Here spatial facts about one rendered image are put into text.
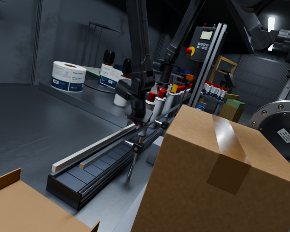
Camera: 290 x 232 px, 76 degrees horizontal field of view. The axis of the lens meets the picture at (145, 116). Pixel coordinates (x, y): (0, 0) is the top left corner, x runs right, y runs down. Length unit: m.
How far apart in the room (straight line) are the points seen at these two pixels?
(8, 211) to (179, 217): 0.37
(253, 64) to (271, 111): 9.71
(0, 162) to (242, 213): 0.62
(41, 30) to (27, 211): 3.64
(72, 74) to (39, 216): 0.89
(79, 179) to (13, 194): 0.15
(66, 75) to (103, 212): 0.90
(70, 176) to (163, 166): 0.29
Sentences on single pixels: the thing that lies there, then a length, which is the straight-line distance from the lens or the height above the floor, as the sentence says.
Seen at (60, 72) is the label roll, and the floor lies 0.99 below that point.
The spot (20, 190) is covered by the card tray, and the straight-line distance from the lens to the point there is 0.59.
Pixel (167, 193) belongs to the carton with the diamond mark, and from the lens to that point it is 0.38.
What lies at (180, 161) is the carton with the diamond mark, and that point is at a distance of 0.34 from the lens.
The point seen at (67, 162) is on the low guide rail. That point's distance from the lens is 0.56.
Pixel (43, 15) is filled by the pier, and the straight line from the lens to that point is 4.00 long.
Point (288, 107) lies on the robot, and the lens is 0.66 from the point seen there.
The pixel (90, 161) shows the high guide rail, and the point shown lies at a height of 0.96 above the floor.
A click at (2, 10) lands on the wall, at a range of 3.92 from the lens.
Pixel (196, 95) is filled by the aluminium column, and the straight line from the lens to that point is 1.17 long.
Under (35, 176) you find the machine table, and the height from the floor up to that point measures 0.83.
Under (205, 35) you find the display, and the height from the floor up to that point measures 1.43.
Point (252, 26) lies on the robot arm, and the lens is 1.01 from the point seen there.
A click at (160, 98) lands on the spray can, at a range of 0.95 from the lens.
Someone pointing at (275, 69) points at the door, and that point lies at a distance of 10.30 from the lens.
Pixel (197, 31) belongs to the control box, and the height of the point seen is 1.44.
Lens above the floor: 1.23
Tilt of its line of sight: 18 degrees down
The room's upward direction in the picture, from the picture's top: 17 degrees clockwise
